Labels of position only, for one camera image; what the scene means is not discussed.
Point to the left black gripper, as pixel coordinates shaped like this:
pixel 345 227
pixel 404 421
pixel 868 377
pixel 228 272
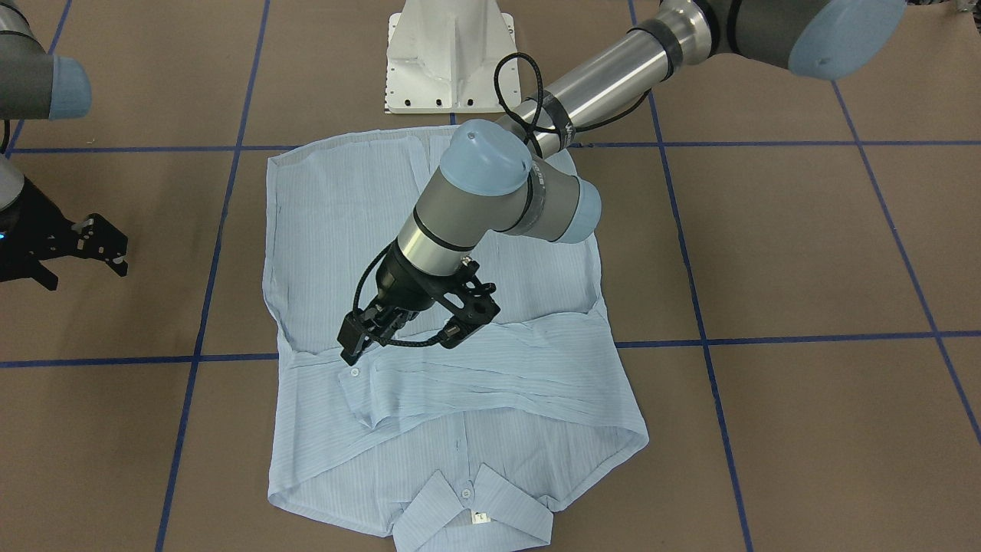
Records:
pixel 404 281

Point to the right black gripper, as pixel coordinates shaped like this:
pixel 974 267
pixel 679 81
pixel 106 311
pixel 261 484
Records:
pixel 21 230

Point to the light blue button shirt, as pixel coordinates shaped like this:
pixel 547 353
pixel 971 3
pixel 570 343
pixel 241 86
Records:
pixel 469 449

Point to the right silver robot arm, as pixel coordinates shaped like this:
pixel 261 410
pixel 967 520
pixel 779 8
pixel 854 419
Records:
pixel 35 85

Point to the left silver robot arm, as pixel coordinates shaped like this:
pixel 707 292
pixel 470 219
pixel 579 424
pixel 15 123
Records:
pixel 494 177

